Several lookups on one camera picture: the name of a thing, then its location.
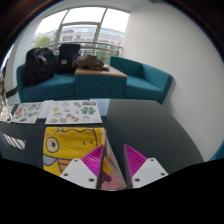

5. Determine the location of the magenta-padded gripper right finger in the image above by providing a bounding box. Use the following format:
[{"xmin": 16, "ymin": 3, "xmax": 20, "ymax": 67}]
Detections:
[{"xmin": 123, "ymin": 143, "xmax": 170, "ymax": 190}]

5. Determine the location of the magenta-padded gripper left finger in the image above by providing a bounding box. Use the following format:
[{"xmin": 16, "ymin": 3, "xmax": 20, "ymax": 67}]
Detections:
[{"xmin": 59, "ymin": 144, "xmax": 105, "ymax": 190}]

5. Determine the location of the orange pink cartoon towel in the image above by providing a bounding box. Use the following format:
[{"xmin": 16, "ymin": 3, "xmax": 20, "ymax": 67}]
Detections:
[{"xmin": 42, "ymin": 125, "xmax": 128, "ymax": 192}]

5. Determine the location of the wooden top corner table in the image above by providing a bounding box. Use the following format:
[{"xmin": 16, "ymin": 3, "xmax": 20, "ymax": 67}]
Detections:
[{"xmin": 73, "ymin": 64, "xmax": 129, "ymax": 100}]

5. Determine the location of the brown jacket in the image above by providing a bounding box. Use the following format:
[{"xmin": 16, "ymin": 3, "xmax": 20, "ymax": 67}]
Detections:
[{"xmin": 72, "ymin": 54, "xmax": 110, "ymax": 72}]

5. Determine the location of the bulky black backpack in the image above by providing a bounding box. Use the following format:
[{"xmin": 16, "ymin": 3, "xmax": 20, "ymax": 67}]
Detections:
[{"xmin": 24, "ymin": 47, "xmax": 57, "ymax": 87}]

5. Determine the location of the black backpack with label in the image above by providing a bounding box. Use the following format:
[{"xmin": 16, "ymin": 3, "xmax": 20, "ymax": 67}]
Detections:
[{"xmin": 55, "ymin": 43, "xmax": 82, "ymax": 75}]

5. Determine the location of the metal window railing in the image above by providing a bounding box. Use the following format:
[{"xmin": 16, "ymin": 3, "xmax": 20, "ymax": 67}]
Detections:
[{"xmin": 31, "ymin": 41, "xmax": 124, "ymax": 58}]

